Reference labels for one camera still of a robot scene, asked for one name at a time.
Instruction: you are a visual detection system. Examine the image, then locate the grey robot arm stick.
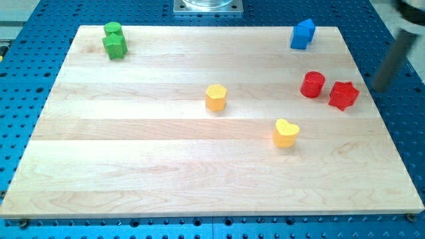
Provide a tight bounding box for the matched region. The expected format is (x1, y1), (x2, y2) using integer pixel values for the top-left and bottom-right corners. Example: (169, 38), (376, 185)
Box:
(371, 29), (420, 93)

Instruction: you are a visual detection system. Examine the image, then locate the red cylinder block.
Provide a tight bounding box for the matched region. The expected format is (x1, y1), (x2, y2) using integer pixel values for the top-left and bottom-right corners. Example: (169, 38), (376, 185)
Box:
(300, 71), (325, 98)

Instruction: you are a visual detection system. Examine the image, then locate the blue pentagon block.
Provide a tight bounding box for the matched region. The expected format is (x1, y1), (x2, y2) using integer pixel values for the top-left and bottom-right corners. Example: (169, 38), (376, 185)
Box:
(297, 19), (315, 42)

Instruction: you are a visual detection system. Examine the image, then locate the yellow heart block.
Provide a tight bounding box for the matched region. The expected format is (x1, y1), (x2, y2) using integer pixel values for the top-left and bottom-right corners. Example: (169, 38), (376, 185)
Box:
(273, 118), (300, 148)

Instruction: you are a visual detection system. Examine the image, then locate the yellow hexagon block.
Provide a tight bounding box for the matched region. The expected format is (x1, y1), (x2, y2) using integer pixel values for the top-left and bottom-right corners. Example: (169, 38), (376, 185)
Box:
(205, 84), (227, 112)

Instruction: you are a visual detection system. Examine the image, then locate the green cylinder block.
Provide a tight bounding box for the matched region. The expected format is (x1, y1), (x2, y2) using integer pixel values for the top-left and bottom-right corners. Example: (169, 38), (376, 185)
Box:
(104, 22), (123, 37)

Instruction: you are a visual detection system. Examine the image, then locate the red star block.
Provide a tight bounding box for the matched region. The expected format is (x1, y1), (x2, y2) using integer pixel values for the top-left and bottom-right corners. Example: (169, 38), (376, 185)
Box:
(328, 82), (360, 111)

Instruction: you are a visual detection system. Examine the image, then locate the blue cube block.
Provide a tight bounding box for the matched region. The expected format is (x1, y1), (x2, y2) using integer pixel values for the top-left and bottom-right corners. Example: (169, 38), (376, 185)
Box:
(290, 26), (310, 50)

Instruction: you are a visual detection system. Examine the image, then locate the wooden board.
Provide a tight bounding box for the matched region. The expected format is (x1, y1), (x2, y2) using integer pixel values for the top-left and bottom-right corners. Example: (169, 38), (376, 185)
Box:
(1, 25), (424, 218)

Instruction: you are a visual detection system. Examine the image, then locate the green star block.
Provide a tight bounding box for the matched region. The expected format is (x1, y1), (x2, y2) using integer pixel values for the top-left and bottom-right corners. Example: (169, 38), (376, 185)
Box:
(102, 33), (128, 60)

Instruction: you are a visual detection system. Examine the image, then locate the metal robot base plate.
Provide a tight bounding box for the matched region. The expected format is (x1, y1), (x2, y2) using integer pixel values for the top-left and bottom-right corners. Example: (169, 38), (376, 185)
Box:
(173, 0), (244, 15)

